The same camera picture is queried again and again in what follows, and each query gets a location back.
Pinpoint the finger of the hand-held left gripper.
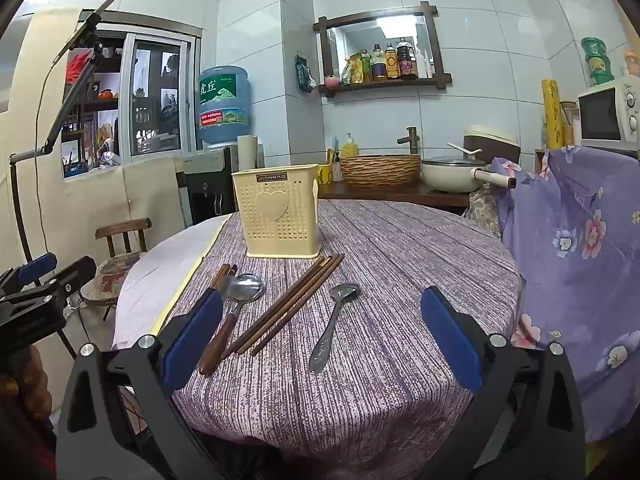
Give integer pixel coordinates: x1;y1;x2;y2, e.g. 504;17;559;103
27;256;98;311
0;252;58;293

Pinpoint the wooden display shelf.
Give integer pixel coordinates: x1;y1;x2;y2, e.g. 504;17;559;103
61;45;123;171

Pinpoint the blue water jug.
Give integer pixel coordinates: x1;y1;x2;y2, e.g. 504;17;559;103
197;65;252;148

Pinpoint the stack of green cups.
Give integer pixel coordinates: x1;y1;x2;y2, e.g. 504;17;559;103
580;36;615;86

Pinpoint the cream rice cooker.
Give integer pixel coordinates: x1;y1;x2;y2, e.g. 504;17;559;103
462;125;520;166

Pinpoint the wooden chair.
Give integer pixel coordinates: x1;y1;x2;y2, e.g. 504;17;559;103
62;217;153;361

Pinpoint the pale yellow-edged table cover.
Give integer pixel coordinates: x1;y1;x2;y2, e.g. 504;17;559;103
111;212;236;351

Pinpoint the person's left forearm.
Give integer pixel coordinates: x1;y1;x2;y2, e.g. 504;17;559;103
0;402;58;480

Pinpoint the black phone stand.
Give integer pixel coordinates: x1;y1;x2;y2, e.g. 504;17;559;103
9;0;117;261

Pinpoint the cream plastic utensil holder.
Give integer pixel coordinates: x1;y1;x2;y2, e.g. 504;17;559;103
231;163;322;260

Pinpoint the brown wooden chopstick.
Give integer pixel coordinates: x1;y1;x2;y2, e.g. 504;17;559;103
249;254;347;358
227;257;335;357
219;257;328;360
210;263;232;293
236;256;340;357

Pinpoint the brown floral cushion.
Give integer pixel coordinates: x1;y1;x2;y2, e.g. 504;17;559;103
465;182;503;238

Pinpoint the bronze faucet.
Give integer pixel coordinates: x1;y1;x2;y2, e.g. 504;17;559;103
396;126;418;156

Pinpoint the green hanging packet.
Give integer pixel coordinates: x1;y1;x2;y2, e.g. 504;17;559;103
295;54;317;93

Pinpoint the dark wooden wall shelf frame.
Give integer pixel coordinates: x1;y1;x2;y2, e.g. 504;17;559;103
313;2;453;98

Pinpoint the cream pan with lid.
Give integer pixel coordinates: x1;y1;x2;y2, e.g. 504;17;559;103
421;155;517;193

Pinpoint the person's left hand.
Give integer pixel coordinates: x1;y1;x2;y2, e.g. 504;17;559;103
0;342;53;423

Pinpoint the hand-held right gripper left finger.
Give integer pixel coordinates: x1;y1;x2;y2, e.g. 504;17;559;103
56;287;226;480

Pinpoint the white microwave oven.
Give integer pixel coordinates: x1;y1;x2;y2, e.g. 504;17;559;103
577;77;640;153

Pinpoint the cat print seat cushion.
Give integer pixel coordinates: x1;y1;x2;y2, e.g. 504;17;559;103
80;252;148;306

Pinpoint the engraved steel spoon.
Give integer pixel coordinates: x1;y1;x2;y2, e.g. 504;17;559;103
308;282;361;375

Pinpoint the grey water dispenser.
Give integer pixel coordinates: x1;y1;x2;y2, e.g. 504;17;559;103
174;145;238;226

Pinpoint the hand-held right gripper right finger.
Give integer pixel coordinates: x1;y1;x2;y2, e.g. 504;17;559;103
420;286;588;480

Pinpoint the white sliding window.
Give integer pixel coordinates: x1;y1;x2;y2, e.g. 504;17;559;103
62;10;203;178

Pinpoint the dark soy sauce bottle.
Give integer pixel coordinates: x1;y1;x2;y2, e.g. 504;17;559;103
397;37;418;80

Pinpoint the yellow wrap roll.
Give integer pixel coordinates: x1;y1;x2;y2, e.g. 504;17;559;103
541;78;563;150

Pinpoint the purple striped tablecloth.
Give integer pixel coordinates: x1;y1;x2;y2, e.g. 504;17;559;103
155;199;526;468

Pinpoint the glass jar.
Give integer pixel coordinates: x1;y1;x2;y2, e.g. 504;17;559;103
560;101;578;147

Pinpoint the dark wooden counter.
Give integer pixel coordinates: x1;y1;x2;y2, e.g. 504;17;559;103
317;180;471;211

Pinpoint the wooden-handled steel spoon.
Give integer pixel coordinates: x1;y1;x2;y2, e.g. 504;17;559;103
198;272;267;377

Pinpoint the woven basket sink basin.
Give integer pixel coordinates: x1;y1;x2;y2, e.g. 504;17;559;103
340;154;422;190

